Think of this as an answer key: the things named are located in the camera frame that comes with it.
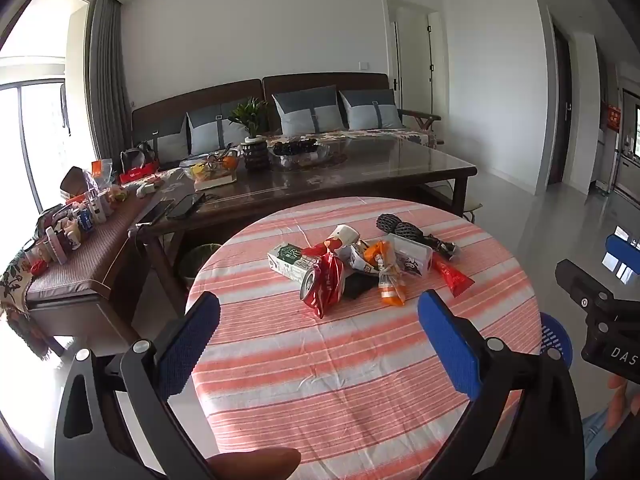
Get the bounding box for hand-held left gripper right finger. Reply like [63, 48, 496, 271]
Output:
[417, 289, 586, 480]

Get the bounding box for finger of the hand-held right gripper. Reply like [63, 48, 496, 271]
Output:
[604, 232, 640, 276]
[555, 258, 616, 311]

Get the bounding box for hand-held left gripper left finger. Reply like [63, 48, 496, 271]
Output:
[54, 291, 222, 480]

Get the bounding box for blue plastic basket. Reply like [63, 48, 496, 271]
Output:
[539, 311, 576, 368]

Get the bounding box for red sachet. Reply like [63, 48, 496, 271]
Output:
[431, 252, 476, 297]

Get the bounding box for orange snack wrapper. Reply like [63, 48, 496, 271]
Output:
[364, 240, 407, 307]

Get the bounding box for black wrapper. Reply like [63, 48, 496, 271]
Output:
[425, 236, 458, 261]

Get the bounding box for white plastic box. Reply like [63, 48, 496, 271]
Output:
[387, 232, 435, 277]

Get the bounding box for black packet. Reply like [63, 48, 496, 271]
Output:
[342, 272, 376, 302]

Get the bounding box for patterned paper wrapper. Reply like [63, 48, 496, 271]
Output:
[347, 242, 381, 277]

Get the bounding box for black mesh scrubber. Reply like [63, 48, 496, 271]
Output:
[376, 213, 417, 237]

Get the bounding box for green white milk carton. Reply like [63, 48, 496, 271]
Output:
[266, 242, 321, 284]

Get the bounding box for crushed red soda can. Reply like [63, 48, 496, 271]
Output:
[300, 240, 347, 320]

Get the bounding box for red drink can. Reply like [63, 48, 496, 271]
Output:
[299, 266, 327, 309]

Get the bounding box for white paper cup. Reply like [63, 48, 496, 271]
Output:
[327, 224, 362, 252]

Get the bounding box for person's right forearm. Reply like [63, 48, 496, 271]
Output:
[596, 417, 640, 480]

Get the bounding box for person's right hand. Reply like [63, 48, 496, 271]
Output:
[606, 374, 640, 432]

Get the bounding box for person's left hand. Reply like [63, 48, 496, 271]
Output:
[207, 447, 302, 480]

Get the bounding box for green mesh waste bin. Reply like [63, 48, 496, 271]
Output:
[177, 243, 224, 292]

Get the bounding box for person's blue jeans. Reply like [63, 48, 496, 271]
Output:
[581, 409, 621, 480]

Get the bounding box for pink striped tablecloth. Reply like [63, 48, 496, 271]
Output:
[185, 196, 544, 480]

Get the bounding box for glass sliding door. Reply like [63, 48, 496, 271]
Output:
[612, 87, 640, 197]

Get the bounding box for wooden side bench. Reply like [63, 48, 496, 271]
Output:
[25, 185, 153, 357]

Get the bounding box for dark tablet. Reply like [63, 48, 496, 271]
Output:
[135, 197, 176, 226]

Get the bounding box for black smartphone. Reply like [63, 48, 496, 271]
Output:
[166, 192, 207, 220]

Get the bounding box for dark door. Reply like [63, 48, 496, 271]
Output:
[546, 25, 574, 187]

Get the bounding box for cluster of small bottles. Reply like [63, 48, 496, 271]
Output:
[22, 199, 112, 275]

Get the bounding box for red box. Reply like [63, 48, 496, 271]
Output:
[118, 162, 161, 185]

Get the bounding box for glass bowl with fruit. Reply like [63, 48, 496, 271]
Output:
[181, 152, 242, 184]

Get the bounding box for floral patterned cloth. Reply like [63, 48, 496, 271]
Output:
[0, 249, 52, 362]

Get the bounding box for dark wooden coffee table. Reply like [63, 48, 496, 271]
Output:
[131, 135, 478, 307]

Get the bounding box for dark handbag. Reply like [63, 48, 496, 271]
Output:
[120, 141, 157, 171]

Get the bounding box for grey blue cushion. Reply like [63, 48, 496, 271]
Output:
[152, 127, 191, 164]
[339, 88, 404, 131]
[272, 85, 346, 137]
[186, 105, 251, 157]

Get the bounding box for potted green plant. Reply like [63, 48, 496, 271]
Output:
[228, 97, 271, 171]

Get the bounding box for floral sofa throw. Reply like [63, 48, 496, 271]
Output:
[264, 127, 437, 149]

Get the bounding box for glass fruit tray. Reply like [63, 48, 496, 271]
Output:
[267, 138, 349, 171]

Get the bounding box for white door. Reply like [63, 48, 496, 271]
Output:
[391, 7, 442, 112]

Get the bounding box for grey curtain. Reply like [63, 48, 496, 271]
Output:
[88, 0, 132, 159]

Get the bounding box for dark wooden sofa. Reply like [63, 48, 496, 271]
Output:
[131, 72, 443, 162]

